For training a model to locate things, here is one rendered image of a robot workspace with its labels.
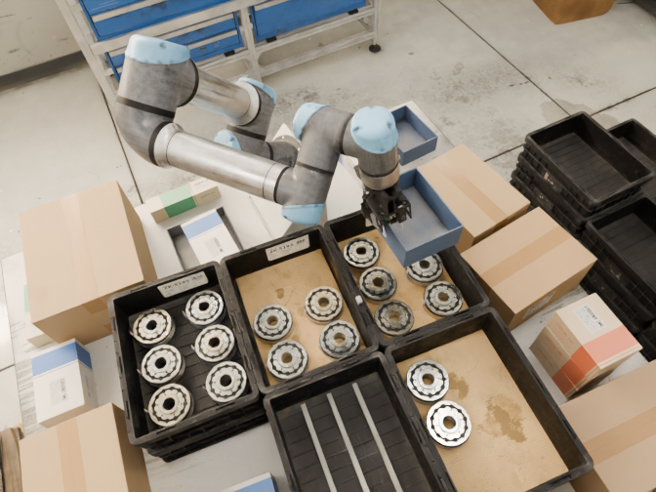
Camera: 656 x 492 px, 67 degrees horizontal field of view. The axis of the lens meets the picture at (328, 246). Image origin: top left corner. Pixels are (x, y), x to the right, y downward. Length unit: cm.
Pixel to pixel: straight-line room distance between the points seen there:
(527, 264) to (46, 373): 134
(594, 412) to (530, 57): 267
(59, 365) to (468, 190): 127
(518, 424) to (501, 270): 40
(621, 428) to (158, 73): 125
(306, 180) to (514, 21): 314
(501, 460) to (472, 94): 240
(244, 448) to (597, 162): 174
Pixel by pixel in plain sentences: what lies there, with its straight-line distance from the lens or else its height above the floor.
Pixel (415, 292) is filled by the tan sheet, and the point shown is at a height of 83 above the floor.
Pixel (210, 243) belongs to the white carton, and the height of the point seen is 79.
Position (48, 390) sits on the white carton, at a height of 79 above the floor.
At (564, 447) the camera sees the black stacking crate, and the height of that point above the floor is 87.
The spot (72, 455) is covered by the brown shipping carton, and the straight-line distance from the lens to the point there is 137.
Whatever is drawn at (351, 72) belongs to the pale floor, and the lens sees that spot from 336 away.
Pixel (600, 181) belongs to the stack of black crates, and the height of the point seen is 49.
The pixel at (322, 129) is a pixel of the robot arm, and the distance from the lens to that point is 89.
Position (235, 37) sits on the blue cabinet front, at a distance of 306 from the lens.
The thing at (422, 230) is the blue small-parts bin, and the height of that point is 107.
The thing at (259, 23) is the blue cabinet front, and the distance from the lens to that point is 307.
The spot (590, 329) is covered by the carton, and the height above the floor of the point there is 92.
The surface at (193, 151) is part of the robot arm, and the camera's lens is 101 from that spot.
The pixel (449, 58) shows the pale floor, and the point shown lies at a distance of 351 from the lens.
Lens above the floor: 205
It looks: 57 degrees down
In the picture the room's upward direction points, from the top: 5 degrees counter-clockwise
